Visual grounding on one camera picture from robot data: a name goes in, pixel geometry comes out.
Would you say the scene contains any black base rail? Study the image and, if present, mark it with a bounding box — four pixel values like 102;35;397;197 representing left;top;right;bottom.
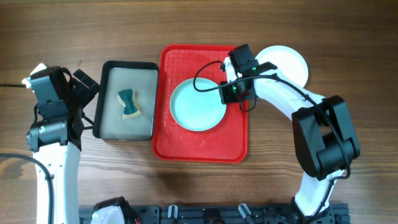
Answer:
79;202;352;224

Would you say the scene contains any right black cable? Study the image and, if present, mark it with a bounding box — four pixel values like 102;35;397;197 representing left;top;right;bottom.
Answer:
192;60;352;215

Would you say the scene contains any green yellow sponge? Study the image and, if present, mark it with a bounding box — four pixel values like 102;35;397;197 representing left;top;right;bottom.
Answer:
118;89;142;119

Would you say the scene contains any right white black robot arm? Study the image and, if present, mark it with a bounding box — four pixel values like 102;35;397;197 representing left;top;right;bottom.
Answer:
220;60;361;223

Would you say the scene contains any mint green plate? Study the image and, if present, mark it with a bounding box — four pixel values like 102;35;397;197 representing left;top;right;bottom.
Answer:
170;78;226;131

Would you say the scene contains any black cable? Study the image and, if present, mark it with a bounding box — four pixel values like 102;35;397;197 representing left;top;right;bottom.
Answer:
192;60;352;215
0;82;56;224

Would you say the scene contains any black tray with water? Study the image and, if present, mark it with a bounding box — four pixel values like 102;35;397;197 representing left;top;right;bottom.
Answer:
93;60;159;141

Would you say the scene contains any left black cable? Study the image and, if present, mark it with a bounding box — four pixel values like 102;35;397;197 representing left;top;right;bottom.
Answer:
0;82;56;224

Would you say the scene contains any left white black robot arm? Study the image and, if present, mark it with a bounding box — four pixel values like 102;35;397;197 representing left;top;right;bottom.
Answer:
22;63;100;223

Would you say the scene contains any white plate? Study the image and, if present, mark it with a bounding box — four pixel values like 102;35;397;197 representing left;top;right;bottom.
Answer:
256;45;309;87

